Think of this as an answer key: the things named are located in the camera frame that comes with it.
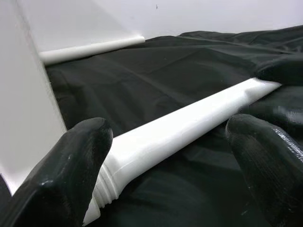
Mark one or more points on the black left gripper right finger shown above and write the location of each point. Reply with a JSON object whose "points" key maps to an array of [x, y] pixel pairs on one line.
{"points": [[272, 170]]}

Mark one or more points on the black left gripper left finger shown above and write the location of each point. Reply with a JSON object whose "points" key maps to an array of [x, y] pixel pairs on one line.
{"points": [[59, 179]]}

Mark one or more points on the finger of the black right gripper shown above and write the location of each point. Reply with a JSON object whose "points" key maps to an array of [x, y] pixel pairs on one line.
{"points": [[284, 71], [288, 118]]}

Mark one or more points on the white plastic table top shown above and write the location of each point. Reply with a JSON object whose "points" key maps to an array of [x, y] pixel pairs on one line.
{"points": [[23, 94]]}

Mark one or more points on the white plastic table leg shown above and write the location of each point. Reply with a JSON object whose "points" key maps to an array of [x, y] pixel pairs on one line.
{"points": [[177, 127], [94, 48]]}

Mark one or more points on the black table cloth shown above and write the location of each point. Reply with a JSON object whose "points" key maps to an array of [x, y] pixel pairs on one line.
{"points": [[154, 78]]}

